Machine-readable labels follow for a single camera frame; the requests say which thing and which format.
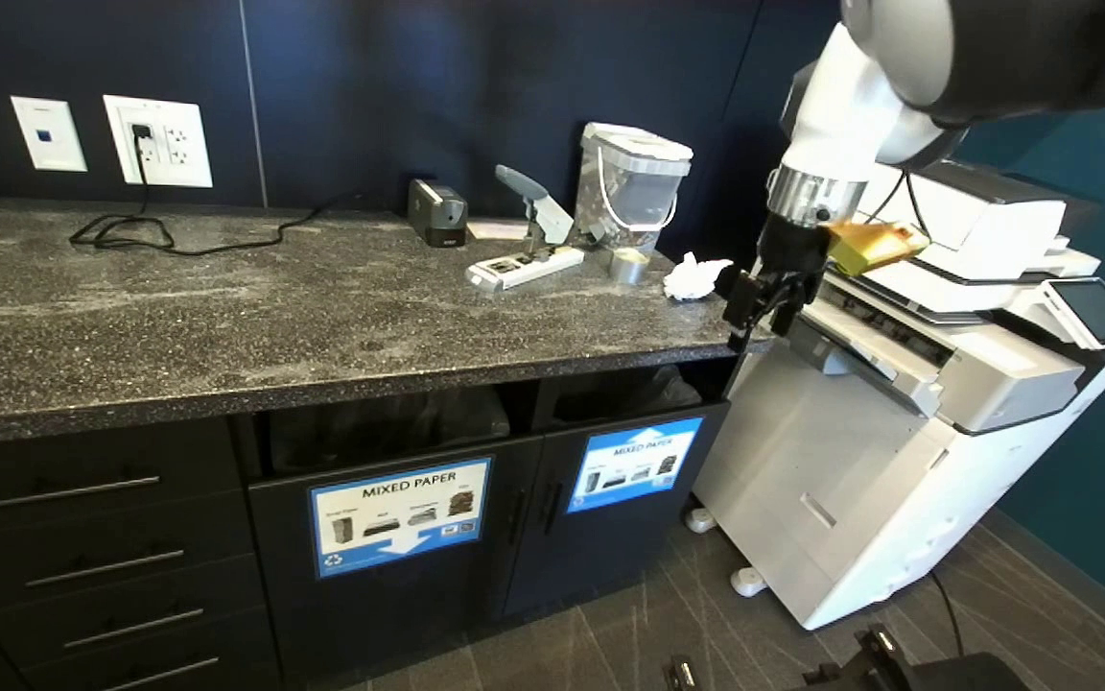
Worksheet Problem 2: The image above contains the crumpled white paper ball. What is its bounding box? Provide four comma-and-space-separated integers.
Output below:
658, 248, 735, 308

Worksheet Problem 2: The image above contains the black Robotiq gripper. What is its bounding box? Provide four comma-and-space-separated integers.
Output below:
713, 211, 832, 347

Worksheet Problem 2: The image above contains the printer touchscreen panel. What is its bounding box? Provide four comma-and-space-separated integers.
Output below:
1043, 277, 1105, 357

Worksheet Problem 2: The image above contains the black power cable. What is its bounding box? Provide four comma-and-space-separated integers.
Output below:
65, 123, 326, 262

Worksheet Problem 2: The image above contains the black bar door handle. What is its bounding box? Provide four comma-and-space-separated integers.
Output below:
500, 485, 534, 549
537, 476, 567, 539

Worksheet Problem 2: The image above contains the silver drawer handle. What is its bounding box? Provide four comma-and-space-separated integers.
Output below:
21, 547, 188, 590
60, 604, 208, 653
0, 474, 161, 513
101, 653, 223, 691

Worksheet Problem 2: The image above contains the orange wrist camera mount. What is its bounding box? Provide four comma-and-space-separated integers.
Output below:
823, 216, 929, 280

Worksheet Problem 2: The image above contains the clear tape roll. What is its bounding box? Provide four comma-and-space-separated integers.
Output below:
604, 246, 650, 289

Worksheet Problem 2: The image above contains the large white office printer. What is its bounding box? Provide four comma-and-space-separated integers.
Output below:
681, 159, 1105, 632

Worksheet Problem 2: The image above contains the black floor device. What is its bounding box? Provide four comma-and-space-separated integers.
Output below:
805, 622, 1032, 691

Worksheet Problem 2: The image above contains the black bin door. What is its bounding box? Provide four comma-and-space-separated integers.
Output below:
246, 433, 537, 689
505, 403, 723, 627

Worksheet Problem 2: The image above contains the blue mixed paper label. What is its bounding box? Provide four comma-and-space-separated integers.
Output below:
306, 452, 493, 582
565, 415, 705, 517

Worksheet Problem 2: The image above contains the black floor cable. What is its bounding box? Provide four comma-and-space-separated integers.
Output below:
929, 567, 968, 662

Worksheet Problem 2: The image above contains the small white wall plate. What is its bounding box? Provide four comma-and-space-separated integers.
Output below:
7, 92, 92, 175

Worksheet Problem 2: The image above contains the white wall outlet plate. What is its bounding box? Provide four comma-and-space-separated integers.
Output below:
101, 92, 214, 192

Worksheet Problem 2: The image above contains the black cabinet with drawers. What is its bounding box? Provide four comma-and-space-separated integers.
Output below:
0, 357, 741, 691

